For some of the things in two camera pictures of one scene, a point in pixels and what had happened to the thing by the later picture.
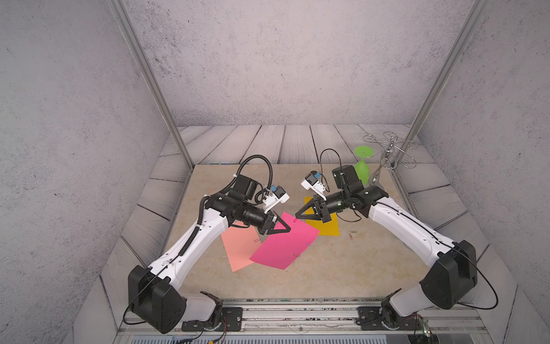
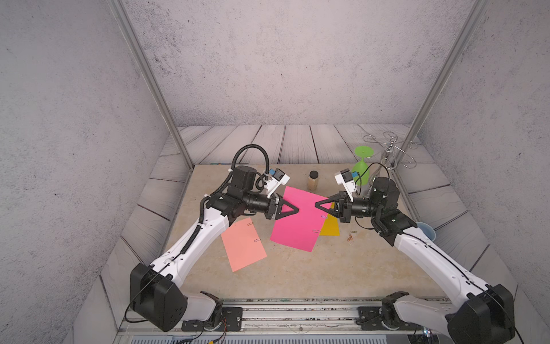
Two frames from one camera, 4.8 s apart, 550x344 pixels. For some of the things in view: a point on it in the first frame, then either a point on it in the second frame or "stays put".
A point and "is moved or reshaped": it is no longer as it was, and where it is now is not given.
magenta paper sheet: (281, 249) is moved or reshaped
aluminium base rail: (306, 322) stays put
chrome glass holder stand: (394, 156) stays put
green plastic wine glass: (362, 168) stays put
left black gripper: (267, 225) -> (272, 208)
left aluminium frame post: (148, 70) stays put
